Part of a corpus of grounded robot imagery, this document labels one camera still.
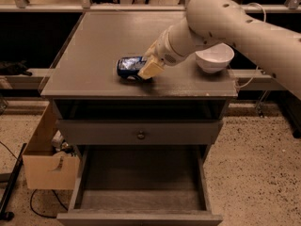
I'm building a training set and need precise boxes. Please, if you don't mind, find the closed grey top drawer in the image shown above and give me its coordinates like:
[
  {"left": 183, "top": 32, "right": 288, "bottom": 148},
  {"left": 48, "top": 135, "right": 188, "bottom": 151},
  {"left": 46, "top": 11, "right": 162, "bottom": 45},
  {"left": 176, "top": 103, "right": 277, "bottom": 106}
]
[{"left": 56, "top": 120, "right": 223, "bottom": 145}]

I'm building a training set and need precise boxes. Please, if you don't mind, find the black bar on floor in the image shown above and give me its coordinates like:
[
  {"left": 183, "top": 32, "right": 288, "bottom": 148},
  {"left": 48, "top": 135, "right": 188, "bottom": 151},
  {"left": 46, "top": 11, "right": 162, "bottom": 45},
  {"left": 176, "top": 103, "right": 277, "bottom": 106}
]
[{"left": 0, "top": 143, "right": 26, "bottom": 221}]

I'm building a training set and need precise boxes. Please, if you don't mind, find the grey wooden drawer cabinet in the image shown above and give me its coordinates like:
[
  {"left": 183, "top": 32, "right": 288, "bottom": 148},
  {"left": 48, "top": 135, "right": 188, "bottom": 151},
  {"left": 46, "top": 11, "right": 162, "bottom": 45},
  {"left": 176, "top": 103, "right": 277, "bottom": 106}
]
[{"left": 40, "top": 10, "right": 239, "bottom": 226}]

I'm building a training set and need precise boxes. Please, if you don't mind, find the black object on ledge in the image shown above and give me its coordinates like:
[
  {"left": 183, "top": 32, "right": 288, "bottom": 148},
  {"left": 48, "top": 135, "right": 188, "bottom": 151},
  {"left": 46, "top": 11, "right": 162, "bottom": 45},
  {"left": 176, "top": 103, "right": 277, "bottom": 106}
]
[{"left": 0, "top": 60, "right": 32, "bottom": 76}]

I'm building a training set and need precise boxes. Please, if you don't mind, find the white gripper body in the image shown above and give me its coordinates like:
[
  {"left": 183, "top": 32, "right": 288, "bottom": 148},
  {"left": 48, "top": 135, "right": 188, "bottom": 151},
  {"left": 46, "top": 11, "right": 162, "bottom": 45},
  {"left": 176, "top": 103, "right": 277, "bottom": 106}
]
[{"left": 155, "top": 28, "right": 192, "bottom": 66}]

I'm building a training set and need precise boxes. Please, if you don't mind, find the cardboard box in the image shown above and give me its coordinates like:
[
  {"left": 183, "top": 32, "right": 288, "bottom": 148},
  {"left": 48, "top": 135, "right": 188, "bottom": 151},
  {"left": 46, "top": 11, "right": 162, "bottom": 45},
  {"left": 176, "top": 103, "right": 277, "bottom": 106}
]
[{"left": 23, "top": 105, "right": 80, "bottom": 190}]

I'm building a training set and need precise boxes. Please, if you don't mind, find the black floor cable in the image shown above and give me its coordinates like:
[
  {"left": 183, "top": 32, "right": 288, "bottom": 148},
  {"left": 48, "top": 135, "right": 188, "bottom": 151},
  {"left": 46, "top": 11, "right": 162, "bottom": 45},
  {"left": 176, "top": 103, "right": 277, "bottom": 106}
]
[{"left": 29, "top": 188, "right": 69, "bottom": 219}]

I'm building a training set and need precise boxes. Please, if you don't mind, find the open grey middle drawer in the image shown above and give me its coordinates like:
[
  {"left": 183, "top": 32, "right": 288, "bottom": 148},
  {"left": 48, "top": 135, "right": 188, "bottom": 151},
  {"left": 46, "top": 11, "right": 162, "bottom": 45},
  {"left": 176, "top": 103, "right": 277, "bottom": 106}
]
[{"left": 57, "top": 146, "right": 223, "bottom": 226}]

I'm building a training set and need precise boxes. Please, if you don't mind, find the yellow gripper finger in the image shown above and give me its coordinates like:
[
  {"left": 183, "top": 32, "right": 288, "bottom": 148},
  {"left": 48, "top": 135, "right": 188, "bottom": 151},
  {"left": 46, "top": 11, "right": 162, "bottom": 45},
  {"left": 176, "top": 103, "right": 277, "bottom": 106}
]
[
  {"left": 144, "top": 41, "right": 157, "bottom": 57},
  {"left": 138, "top": 56, "right": 164, "bottom": 80}
]

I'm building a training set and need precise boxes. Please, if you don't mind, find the blue pepsi can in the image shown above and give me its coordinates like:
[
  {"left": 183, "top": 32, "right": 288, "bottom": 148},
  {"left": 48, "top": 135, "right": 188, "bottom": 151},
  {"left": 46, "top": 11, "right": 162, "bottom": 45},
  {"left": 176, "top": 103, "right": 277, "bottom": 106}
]
[{"left": 117, "top": 56, "right": 146, "bottom": 80}]

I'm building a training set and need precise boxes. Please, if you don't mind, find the round metal drawer knob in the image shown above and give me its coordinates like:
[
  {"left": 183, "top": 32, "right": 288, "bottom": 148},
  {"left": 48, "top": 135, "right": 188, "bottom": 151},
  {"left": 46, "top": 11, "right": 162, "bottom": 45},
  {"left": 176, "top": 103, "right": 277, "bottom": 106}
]
[{"left": 137, "top": 131, "right": 145, "bottom": 139}]

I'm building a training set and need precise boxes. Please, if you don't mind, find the white ceramic bowl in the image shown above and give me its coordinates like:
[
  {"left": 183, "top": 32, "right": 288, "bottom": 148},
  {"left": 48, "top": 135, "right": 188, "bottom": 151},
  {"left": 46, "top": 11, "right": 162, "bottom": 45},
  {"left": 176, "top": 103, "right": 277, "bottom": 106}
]
[{"left": 195, "top": 43, "right": 234, "bottom": 73}]

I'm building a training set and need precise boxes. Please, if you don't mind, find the metal diagonal bracket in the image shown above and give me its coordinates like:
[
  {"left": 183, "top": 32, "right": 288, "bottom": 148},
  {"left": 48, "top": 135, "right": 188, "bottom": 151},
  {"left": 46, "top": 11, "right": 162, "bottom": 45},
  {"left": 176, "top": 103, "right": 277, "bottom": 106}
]
[{"left": 255, "top": 90, "right": 271, "bottom": 118}]

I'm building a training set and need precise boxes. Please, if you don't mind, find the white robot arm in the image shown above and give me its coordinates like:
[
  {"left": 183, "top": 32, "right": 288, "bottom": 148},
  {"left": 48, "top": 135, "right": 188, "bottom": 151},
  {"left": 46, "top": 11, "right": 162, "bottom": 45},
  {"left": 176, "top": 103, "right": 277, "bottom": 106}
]
[{"left": 138, "top": 0, "right": 301, "bottom": 98}]

